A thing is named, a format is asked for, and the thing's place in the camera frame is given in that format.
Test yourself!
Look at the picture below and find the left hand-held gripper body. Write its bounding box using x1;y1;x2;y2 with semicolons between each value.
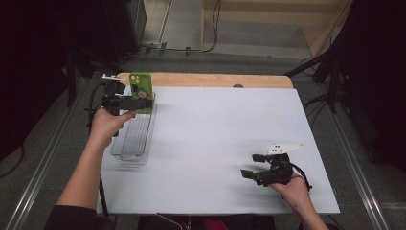
101;74;128;117

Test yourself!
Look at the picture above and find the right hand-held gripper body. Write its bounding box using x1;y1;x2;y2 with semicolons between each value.
255;143;305;188

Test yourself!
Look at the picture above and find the green cartoon phone case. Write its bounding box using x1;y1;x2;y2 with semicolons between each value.
128;72;153;115

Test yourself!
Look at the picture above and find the clear plastic storage bin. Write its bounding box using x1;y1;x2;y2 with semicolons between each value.
110;92;158;166

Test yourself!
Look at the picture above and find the person's right hand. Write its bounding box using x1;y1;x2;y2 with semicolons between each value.
269;172;312;209

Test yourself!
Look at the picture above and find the person's left hand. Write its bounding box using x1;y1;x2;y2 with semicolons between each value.
88;108;138;149

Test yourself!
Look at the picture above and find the black metal stand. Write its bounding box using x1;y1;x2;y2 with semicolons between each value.
285;52;345;114
65;47;124;108

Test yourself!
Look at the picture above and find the white table board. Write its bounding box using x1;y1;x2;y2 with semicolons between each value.
95;85;341;215

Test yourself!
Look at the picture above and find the wooden table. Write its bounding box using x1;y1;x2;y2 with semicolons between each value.
113;72;295;90

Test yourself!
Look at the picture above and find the black curtain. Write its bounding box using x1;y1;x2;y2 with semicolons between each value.
319;0;406;173
0;0;147;161

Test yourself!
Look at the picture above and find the person's dark clothing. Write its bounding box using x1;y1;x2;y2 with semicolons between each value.
43;205;343;230

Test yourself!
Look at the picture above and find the wooden platform step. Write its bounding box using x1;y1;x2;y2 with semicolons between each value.
200;0;353;59

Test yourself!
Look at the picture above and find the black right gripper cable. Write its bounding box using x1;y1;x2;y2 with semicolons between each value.
288;162;313;193

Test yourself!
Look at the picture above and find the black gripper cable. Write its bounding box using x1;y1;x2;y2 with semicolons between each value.
84;80;111;216
288;162;313;193

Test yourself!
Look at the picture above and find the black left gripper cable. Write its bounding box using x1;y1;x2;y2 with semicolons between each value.
84;80;111;216

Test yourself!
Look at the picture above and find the black floor cable bundle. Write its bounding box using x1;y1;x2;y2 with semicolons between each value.
301;57;334;128

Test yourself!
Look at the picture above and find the metal floor rail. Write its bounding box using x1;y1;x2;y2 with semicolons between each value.
6;76;91;230
314;83;391;230

